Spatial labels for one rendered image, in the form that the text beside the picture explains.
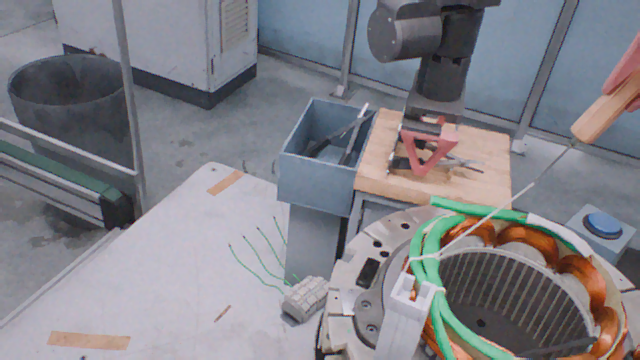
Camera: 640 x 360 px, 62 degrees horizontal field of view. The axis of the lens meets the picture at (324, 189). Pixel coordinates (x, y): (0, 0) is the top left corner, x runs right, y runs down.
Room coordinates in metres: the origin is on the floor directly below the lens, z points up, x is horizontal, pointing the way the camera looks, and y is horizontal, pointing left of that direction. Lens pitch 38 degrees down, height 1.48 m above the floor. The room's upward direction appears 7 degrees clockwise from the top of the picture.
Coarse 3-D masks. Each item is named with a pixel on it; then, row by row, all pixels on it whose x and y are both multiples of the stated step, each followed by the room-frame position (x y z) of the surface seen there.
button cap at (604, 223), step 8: (592, 216) 0.56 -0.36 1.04; (600, 216) 0.56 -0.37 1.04; (608, 216) 0.57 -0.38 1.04; (592, 224) 0.55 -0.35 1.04; (600, 224) 0.55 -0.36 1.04; (608, 224) 0.55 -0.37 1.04; (616, 224) 0.55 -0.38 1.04; (600, 232) 0.54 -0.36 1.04; (608, 232) 0.54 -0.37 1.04; (616, 232) 0.54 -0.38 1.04
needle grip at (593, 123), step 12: (636, 72) 0.32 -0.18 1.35; (624, 84) 0.32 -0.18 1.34; (636, 84) 0.31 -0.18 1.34; (612, 96) 0.32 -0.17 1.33; (624, 96) 0.31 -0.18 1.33; (636, 96) 0.31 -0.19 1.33; (600, 108) 0.32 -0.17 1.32; (612, 108) 0.31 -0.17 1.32; (624, 108) 0.31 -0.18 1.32; (588, 120) 0.32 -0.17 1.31; (600, 120) 0.31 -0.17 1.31; (612, 120) 0.31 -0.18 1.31; (576, 132) 0.32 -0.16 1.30; (588, 132) 0.31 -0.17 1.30; (600, 132) 0.31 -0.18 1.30
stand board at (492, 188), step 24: (384, 120) 0.71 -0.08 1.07; (432, 120) 0.73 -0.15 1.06; (384, 144) 0.64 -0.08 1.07; (480, 144) 0.67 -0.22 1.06; (504, 144) 0.68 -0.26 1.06; (360, 168) 0.58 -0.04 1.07; (384, 168) 0.58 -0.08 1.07; (456, 168) 0.60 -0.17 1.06; (480, 168) 0.61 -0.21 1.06; (504, 168) 0.62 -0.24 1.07; (384, 192) 0.55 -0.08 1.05; (408, 192) 0.55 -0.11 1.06; (432, 192) 0.54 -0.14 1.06; (456, 192) 0.55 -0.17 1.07; (480, 192) 0.56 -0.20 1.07; (504, 192) 0.56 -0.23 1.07
